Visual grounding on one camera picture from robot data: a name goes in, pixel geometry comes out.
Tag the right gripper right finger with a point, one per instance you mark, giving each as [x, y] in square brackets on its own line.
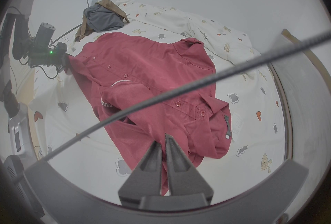
[183, 176]

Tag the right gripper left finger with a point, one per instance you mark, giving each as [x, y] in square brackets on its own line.
[147, 176]

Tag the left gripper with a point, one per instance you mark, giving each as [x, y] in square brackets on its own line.
[41, 58]

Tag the red shirt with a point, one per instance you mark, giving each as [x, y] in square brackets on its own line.
[144, 62]

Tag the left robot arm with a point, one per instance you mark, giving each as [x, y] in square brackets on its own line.
[42, 34]

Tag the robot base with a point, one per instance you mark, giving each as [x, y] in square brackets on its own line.
[18, 135]

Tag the bed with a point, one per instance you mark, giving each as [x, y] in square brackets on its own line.
[248, 114]

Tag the brown garment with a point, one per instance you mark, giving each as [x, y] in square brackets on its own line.
[111, 5]

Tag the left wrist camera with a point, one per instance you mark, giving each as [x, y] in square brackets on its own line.
[60, 47]

